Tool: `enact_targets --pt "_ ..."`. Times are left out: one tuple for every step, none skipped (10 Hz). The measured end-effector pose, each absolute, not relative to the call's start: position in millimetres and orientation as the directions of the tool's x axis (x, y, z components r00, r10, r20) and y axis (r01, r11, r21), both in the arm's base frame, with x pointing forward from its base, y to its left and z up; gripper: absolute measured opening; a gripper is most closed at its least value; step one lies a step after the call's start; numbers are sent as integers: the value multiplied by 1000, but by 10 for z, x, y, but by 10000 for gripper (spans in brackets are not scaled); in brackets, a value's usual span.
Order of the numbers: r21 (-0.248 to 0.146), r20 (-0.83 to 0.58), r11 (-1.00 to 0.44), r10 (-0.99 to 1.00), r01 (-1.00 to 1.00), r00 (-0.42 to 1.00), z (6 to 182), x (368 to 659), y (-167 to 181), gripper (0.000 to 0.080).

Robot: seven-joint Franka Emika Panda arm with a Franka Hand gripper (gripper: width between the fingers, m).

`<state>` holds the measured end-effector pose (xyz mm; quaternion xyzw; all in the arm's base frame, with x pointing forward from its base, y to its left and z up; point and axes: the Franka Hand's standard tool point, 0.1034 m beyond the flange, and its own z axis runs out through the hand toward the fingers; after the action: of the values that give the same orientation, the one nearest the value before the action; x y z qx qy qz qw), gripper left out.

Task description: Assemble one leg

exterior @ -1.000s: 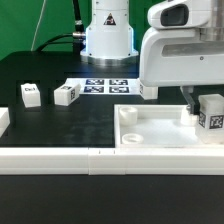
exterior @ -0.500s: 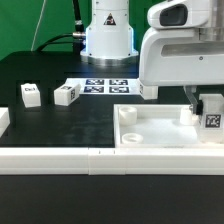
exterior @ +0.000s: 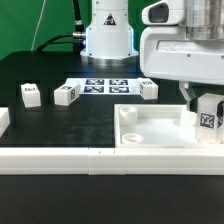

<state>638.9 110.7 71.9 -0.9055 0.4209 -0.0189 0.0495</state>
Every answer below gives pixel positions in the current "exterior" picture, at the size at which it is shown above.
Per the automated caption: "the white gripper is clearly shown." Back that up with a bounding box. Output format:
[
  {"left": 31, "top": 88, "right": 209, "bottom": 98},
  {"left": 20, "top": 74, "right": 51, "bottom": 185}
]
[{"left": 140, "top": 26, "right": 224, "bottom": 110}]

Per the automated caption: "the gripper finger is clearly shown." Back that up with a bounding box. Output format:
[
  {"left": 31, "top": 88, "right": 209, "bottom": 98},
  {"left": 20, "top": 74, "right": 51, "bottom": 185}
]
[{"left": 217, "top": 101, "right": 224, "bottom": 128}]

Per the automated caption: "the white square tabletop tray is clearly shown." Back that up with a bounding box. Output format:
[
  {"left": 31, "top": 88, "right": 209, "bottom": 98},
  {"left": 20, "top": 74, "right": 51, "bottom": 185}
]
[{"left": 114, "top": 104, "right": 224, "bottom": 149}]

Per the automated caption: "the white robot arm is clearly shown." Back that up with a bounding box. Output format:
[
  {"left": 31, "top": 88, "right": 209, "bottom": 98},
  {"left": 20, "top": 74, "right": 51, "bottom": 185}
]
[{"left": 81, "top": 0, "right": 224, "bottom": 85}]

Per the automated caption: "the AprilTag marker sheet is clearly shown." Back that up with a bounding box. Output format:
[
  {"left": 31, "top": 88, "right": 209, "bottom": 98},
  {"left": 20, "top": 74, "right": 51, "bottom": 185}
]
[{"left": 66, "top": 78, "right": 139, "bottom": 95}]

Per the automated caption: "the white front fence wall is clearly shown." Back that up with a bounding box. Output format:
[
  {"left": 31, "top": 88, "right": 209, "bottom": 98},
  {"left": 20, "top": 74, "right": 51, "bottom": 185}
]
[{"left": 0, "top": 147, "right": 224, "bottom": 175}]

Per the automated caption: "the white fence wall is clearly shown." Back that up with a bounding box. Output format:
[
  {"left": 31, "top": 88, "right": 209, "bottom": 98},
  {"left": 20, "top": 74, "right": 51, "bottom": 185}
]
[
  {"left": 0, "top": 147, "right": 224, "bottom": 175},
  {"left": 0, "top": 107, "right": 10, "bottom": 137}
]

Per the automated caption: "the black cable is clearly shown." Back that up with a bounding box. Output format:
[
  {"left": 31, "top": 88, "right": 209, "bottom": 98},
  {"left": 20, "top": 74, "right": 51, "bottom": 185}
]
[{"left": 35, "top": 0, "right": 88, "bottom": 53}]

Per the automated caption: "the white thin cable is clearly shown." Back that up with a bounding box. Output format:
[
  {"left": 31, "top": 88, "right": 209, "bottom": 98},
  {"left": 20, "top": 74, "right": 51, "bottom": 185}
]
[{"left": 30, "top": 0, "right": 47, "bottom": 52}]

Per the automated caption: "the white left fence wall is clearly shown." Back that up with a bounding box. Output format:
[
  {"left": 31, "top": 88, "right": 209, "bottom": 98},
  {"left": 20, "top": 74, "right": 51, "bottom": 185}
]
[{"left": 0, "top": 107, "right": 10, "bottom": 137}]

